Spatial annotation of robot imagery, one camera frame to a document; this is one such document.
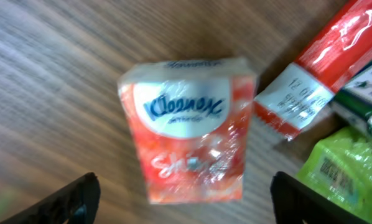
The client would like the green snack bag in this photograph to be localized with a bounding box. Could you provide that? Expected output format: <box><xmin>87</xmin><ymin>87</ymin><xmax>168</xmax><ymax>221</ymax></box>
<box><xmin>296</xmin><ymin>126</ymin><xmax>372</xmax><ymax>223</ymax></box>

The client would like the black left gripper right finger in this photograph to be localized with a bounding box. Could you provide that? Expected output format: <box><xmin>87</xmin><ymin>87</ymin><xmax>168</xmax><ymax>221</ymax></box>
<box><xmin>270</xmin><ymin>172</ymin><xmax>368</xmax><ymax>224</ymax></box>

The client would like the red stick sachet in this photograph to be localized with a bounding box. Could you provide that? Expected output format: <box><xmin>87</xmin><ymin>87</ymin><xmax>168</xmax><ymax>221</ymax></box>
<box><xmin>254</xmin><ymin>0</ymin><xmax>372</xmax><ymax>140</ymax></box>

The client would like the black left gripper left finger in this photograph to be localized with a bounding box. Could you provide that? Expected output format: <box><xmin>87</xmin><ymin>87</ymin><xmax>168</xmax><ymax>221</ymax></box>
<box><xmin>0</xmin><ymin>172</ymin><xmax>101</xmax><ymax>224</ymax></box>

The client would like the green white small box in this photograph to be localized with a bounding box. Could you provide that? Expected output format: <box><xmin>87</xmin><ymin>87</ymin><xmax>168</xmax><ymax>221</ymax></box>
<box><xmin>330</xmin><ymin>61</ymin><xmax>372</xmax><ymax>139</ymax></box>

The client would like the red Kleenex tissue pack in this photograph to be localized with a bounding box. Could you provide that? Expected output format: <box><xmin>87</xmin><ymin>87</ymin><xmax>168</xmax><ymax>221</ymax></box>
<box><xmin>118</xmin><ymin>57</ymin><xmax>256</xmax><ymax>204</ymax></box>

